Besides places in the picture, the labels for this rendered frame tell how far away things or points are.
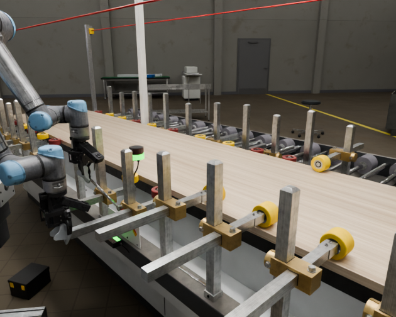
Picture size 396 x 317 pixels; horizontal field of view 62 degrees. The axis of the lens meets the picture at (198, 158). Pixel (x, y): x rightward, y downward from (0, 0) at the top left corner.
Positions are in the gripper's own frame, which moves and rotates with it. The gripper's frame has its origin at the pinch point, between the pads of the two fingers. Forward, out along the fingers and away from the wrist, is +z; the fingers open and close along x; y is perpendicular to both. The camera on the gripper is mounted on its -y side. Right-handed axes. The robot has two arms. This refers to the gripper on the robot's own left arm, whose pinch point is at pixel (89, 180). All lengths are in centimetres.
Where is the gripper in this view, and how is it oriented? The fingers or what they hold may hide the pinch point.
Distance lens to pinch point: 154.4
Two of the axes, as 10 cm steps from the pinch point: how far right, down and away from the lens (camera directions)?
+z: 0.1, 9.6, 3.0
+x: -4.6, 2.7, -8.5
